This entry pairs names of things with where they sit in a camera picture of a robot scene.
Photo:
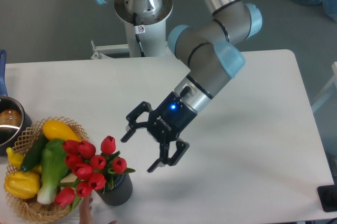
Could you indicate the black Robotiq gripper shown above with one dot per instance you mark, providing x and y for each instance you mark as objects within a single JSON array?
[{"x": 168, "y": 121}]

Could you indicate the woven wicker basket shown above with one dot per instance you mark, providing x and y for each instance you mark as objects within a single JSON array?
[{"x": 29, "y": 209}]

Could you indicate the green bok choy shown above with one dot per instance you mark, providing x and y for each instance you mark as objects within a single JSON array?
[{"x": 54, "y": 170}]

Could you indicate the white frame at right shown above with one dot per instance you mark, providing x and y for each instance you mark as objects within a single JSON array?
[{"x": 325, "y": 93}]

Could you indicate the dark grey ribbed vase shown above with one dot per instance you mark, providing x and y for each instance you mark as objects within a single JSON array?
[{"x": 120, "y": 193}]

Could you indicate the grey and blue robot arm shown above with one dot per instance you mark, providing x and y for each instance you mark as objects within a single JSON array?
[{"x": 209, "y": 52}]

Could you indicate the small yellow gourd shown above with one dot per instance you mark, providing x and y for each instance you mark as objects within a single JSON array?
[{"x": 16, "y": 160}]

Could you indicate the dark pot with blue handle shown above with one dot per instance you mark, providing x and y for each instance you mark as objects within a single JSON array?
[{"x": 14, "y": 118}]

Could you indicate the yellow squash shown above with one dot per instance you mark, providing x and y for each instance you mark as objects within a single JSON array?
[{"x": 54, "y": 129}]

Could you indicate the black device at table edge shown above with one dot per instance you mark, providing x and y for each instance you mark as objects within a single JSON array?
[{"x": 327, "y": 196}]

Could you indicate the red tulip bouquet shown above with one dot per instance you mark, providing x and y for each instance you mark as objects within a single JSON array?
[{"x": 92, "y": 169}]

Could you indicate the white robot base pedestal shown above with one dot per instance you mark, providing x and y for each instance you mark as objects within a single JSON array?
[{"x": 145, "y": 27}]

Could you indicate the green cucumber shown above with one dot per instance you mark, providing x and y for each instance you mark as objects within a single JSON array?
[{"x": 34, "y": 154}]

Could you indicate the yellow bell pepper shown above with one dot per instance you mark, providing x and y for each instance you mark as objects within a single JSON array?
[{"x": 24, "y": 185}]

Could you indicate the person's hand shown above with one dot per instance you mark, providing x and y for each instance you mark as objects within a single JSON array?
[{"x": 85, "y": 211}]

